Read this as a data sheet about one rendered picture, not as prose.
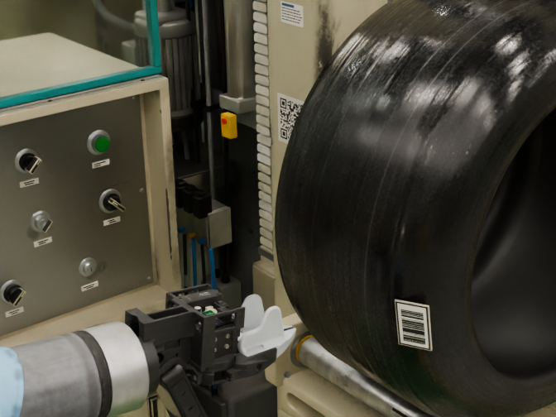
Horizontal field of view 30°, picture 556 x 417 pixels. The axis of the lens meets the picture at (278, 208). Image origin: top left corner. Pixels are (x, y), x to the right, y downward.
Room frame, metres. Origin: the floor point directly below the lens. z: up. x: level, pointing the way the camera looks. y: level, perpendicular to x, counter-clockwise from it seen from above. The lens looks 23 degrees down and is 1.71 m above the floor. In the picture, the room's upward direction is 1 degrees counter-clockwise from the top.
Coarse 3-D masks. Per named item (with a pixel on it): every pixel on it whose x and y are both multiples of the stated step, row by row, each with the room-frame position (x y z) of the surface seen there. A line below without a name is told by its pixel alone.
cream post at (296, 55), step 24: (288, 0) 1.45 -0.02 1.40; (312, 0) 1.41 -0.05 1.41; (336, 0) 1.41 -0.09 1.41; (360, 0) 1.44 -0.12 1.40; (384, 0) 1.46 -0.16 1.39; (288, 24) 1.45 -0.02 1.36; (312, 24) 1.41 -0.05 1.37; (336, 24) 1.41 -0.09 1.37; (288, 48) 1.45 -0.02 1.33; (312, 48) 1.41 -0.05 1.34; (336, 48) 1.41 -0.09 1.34; (288, 72) 1.45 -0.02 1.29; (312, 72) 1.41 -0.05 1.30; (288, 312) 1.46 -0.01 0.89
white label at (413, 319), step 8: (400, 304) 1.00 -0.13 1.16; (408, 304) 1.00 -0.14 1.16; (416, 304) 0.99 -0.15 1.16; (424, 304) 0.99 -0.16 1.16; (400, 312) 1.00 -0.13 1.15; (408, 312) 1.00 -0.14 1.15; (416, 312) 0.99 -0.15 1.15; (424, 312) 0.99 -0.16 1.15; (400, 320) 1.00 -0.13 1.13; (408, 320) 1.00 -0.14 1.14; (416, 320) 1.00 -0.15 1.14; (424, 320) 0.99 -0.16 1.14; (400, 328) 1.01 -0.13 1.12; (408, 328) 1.00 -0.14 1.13; (416, 328) 1.00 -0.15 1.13; (424, 328) 0.99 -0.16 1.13; (400, 336) 1.01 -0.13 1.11; (408, 336) 1.00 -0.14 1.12; (416, 336) 1.00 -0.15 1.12; (424, 336) 0.99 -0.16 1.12; (400, 344) 1.01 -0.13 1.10; (408, 344) 1.00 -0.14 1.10; (416, 344) 1.00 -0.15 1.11; (424, 344) 0.99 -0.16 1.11
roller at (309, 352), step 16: (304, 352) 1.31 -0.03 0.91; (320, 352) 1.29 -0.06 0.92; (320, 368) 1.28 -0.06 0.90; (336, 368) 1.26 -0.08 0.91; (352, 368) 1.25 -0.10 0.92; (336, 384) 1.25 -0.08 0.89; (352, 384) 1.23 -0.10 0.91; (368, 384) 1.21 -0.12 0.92; (368, 400) 1.20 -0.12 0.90; (384, 400) 1.18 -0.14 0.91; (400, 400) 1.17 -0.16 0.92; (384, 416) 1.18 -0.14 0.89; (400, 416) 1.15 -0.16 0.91; (416, 416) 1.14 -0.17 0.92; (432, 416) 1.13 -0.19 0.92
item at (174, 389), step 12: (168, 372) 0.90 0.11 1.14; (180, 372) 0.90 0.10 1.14; (168, 384) 0.89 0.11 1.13; (180, 384) 0.90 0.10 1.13; (168, 396) 0.90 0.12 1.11; (180, 396) 0.90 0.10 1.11; (192, 396) 0.91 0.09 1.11; (168, 408) 0.93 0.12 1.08; (180, 408) 0.90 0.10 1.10; (192, 408) 0.91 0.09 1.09
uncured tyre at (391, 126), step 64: (448, 0) 1.23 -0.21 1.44; (512, 0) 1.20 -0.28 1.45; (384, 64) 1.16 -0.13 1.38; (448, 64) 1.11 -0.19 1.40; (512, 64) 1.09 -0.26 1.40; (320, 128) 1.15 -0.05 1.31; (384, 128) 1.09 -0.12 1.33; (448, 128) 1.05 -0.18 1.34; (512, 128) 1.06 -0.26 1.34; (320, 192) 1.11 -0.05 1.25; (384, 192) 1.04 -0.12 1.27; (448, 192) 1.02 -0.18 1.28; (512, 192) 1.48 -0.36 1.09; (320, 256) 1.10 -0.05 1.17; (384, 256) 1.02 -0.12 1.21; (448, 256) 1.01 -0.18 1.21; (512, 256) 1.44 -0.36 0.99; (320, 320) 1.12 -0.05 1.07; (384, 320) 1.02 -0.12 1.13; (448, 320) 1.01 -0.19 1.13; (512, 320) 1.35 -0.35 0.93; (384, 384) 1.09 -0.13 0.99; (448, 384) 1.03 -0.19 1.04; (512, 384) 1.08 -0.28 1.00
